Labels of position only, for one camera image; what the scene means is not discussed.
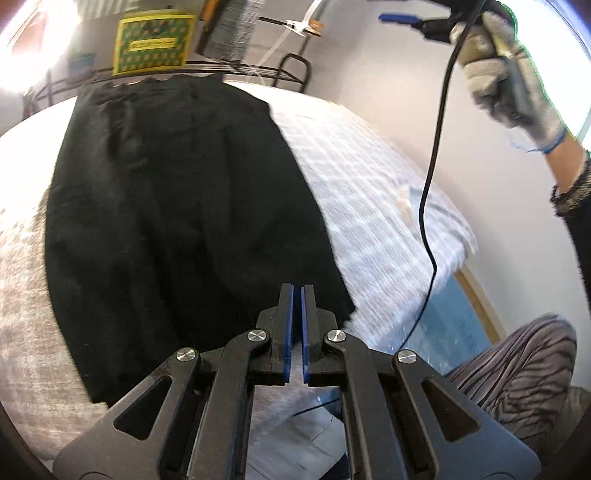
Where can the yellow patterned box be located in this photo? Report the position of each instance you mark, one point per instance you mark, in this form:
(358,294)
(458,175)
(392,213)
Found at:
(154,44)

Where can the person's striped trousers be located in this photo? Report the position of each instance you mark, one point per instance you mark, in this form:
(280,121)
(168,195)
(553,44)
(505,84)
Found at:
(521,369)

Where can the black sweater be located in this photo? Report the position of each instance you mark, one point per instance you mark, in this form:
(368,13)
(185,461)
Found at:
(184,207)

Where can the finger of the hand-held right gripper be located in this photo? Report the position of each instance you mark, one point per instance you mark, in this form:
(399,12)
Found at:
(434,30)

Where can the orange garment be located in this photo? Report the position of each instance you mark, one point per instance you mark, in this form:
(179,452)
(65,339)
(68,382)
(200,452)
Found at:
(210,8)

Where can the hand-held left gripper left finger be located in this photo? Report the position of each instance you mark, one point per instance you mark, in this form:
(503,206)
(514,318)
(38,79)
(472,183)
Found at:
(288,323)

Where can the blue plastic sheet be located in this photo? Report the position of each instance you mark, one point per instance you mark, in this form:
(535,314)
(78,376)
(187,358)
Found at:
(452,323)

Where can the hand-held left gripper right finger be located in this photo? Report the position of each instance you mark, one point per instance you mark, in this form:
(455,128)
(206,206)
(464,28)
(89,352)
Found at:
(304,323)

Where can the black metal clothes rack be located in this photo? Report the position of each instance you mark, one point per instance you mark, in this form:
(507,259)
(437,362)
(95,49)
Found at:
(295,57)

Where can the person's right hand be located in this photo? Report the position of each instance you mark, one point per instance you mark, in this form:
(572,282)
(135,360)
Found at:
(535,110)

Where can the white clip lamp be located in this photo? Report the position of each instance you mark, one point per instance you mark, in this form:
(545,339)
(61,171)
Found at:
(300,27)

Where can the person's right forearm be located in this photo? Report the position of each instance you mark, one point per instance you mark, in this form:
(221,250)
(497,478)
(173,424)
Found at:
(581,230)

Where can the plaid cloth covered table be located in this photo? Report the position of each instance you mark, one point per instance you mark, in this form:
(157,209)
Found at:
(369,184)

